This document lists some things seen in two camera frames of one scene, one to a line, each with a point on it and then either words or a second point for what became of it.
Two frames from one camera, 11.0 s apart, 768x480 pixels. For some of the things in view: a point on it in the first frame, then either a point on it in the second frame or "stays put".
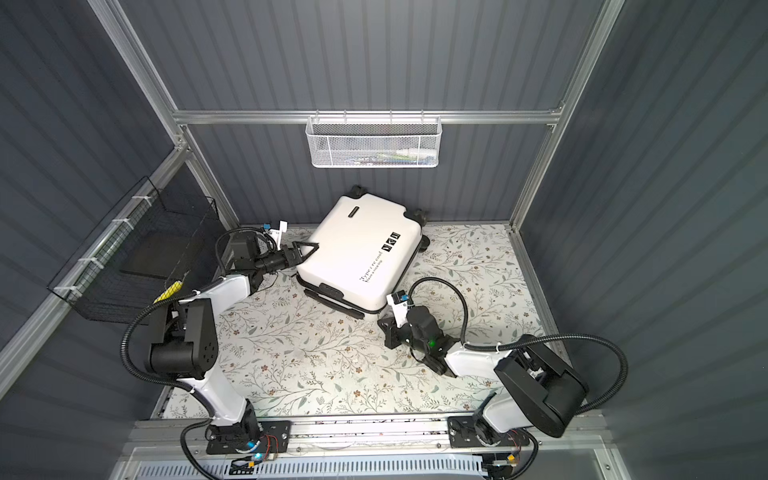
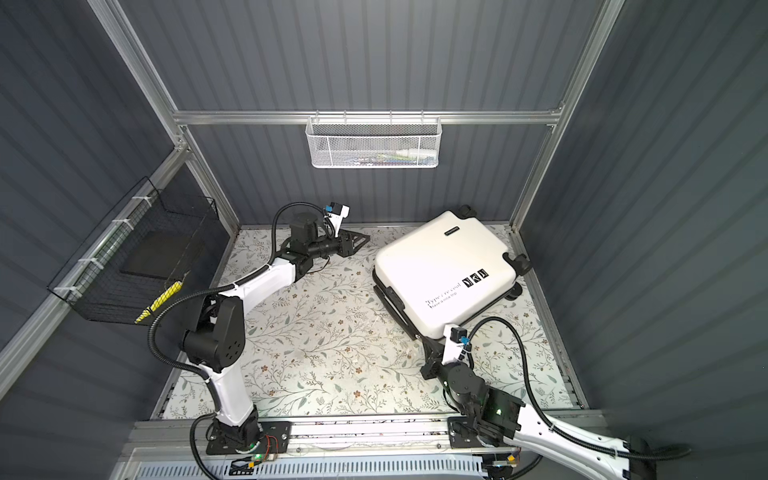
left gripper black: [297, 254] -> [345, 246]
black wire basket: [137, 257] stays put
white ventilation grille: [312, 469] stays put
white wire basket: [341, 142] stays put
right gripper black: [390, 329] -> [433, 358]
